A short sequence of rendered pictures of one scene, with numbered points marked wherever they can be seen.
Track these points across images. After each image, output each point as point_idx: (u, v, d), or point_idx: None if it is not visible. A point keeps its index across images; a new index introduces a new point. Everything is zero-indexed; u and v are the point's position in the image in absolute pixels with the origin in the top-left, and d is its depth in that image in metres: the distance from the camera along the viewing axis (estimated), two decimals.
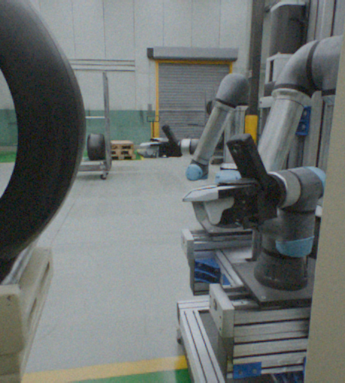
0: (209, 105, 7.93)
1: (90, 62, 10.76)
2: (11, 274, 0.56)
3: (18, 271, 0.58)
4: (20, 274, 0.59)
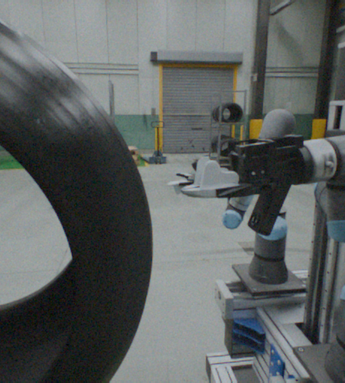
0: (215, 111, 7.77)
1: (93, 66, 10.61)
2: None
3: None
4: None
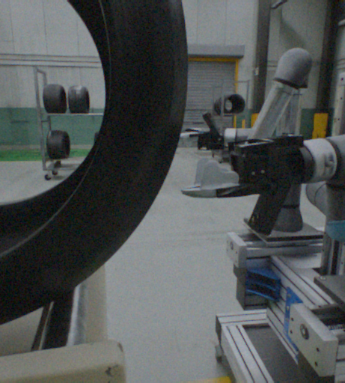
0: (218, 102, 7.74)
1: (94, 59, 10.57)
2: None
3: (48, 310, 0.37)
4: (53, 300, 0.38)
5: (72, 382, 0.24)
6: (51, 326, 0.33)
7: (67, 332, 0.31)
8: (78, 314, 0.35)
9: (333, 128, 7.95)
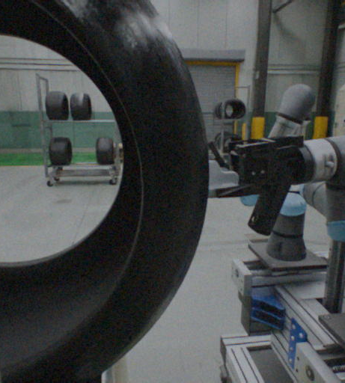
0: (218, 108, 7.77)
1: None
2: None
3: (99, 375, 0.41)
4: (107, 373, 0.42)
5: None
6: None
7: None
8: None
9: (333, 132, 7.98)
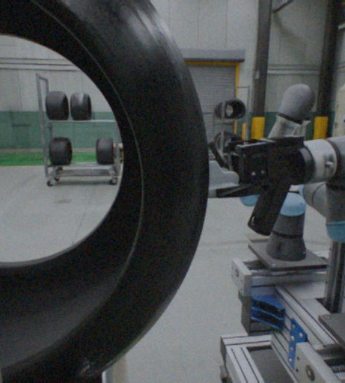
0: (218, 108, 7.77)
1: None
2: None
3: (111, 379, 0.42)
4: (114, 381, 0.43)
5: None
6: None
7: None
8: None
9: (333, 132, 7.98)
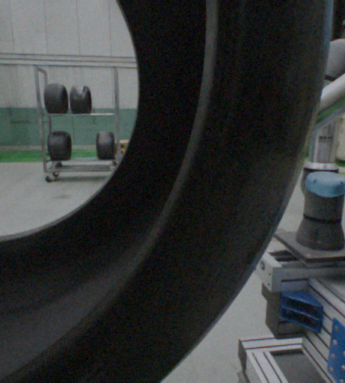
0: None
1: (96, 58, 10.42)
2: None
3: None
4: None
5: None
6: None
7: None
8: None
9: (339, 129, 7.80)
